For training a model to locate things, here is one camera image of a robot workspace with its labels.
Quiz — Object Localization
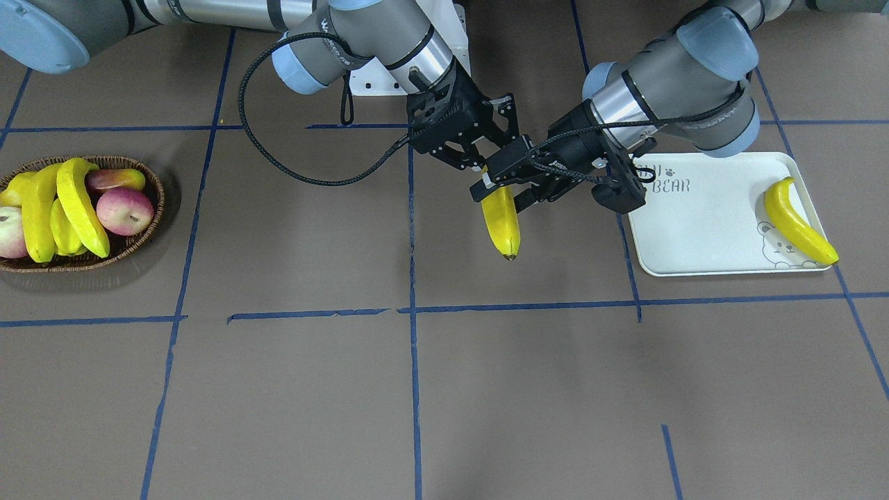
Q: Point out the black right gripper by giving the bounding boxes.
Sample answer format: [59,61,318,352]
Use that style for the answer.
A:
[406,60,539,213]

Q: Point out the yellow banana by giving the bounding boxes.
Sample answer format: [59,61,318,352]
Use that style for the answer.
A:
[20,162,61,263]
[481,185,521,260]
[56,157,110,258]
[764,176,840,265]

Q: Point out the brown wicker basket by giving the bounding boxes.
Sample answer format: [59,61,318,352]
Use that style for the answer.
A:
[0,156,166,273]

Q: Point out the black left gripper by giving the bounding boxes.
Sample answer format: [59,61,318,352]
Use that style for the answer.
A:
[530,103,656,202]

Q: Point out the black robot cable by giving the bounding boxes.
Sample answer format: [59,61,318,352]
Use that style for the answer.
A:
[238,31,417,187]

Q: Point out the red-green mango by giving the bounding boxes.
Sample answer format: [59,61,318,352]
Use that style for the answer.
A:
[85,168,147,193]

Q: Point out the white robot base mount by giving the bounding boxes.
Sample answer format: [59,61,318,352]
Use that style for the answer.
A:
[349,1,471,96]

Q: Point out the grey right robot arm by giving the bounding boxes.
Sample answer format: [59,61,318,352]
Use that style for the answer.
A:
[1,1,520,169]

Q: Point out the red apple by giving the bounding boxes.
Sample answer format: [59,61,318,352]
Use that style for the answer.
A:
[95,187,155,236]

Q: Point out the cream bear-print tray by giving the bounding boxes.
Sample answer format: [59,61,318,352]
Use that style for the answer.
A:
[629,152,829,276]

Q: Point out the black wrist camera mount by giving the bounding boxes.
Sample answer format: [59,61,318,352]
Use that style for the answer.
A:
[591,134,656,215]

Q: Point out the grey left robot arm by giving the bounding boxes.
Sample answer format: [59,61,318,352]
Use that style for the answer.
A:
[470,1,887,213]

